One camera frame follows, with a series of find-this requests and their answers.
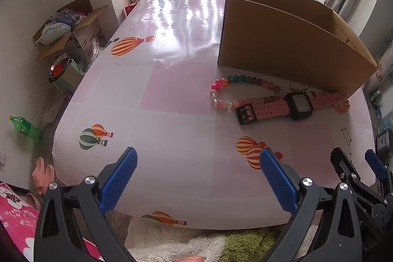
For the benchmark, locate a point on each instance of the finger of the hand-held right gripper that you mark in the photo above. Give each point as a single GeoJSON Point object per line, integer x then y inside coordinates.
{"type": "Point", "coordinates": [375, 164]}
{"type": "Point", "coordinates": [339, 159]}

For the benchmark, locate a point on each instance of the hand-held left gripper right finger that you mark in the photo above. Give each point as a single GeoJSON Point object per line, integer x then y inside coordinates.
{"type": "Point", "coordinates": [278, 179]}

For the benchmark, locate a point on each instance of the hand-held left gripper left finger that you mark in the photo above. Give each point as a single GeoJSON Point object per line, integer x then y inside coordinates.
{"type": "Point", "coordinates": [119, 179]}

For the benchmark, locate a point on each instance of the large brown cardboard box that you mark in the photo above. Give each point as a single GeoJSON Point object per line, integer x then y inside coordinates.
{"type": "Point", "coordinates": [276, 44]}

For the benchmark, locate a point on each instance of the green can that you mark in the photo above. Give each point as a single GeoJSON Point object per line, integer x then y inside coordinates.
{"type": "Point", "coordinates": [375, 97]}

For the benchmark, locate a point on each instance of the pink slipper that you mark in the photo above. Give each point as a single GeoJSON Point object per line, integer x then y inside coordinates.
{"type": "Point", "coordinates": [39, 171]}
{"type": "Point", "coordinates": [49, 176]}

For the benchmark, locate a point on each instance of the green shaggy rug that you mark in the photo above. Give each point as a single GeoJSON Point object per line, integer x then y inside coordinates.
{"type": "Point", "coordinates": [248, 245]}

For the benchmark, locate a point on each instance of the white fluffy rug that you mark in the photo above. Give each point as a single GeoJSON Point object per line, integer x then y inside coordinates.
{"type": "Point", "coordinates": [172, 245]}

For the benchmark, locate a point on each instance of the green plastic bottle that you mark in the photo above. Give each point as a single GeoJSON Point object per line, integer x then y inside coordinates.
{"type": "Point", "coordinates": [26, 128]}

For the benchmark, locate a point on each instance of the pink floral blanket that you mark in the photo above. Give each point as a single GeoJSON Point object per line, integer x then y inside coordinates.
{"type": "Point", "coordinates": [15, 219]}

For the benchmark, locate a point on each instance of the metal bowl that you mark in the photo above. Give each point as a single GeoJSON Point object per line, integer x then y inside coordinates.
{"type": "Point", "coordinates": [60, 65]}

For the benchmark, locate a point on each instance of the open cardboard box with flaps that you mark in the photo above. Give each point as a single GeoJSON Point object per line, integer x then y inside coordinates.
{"type": "Point", "coordinates": [89, 35]}

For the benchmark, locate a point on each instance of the bundle of clothes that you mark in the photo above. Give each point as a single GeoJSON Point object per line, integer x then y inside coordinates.
{"type": "Point", "coordinates": [55, 30]}

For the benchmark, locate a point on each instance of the wall socket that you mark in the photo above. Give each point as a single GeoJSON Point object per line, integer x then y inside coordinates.
{"type": "Point", "coordinates": [2, 158]}

